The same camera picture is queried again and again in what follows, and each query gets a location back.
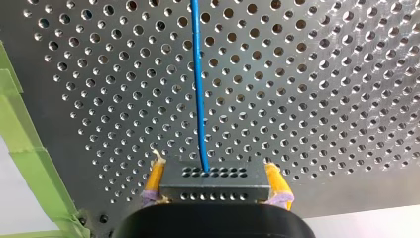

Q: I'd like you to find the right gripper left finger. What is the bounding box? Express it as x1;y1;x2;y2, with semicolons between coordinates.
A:
141;149;171;208

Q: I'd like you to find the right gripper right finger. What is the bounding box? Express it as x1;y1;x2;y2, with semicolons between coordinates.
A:
263;162;295;211

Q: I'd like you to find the blue cable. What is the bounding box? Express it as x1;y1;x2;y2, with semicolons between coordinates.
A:
158;0;272;203

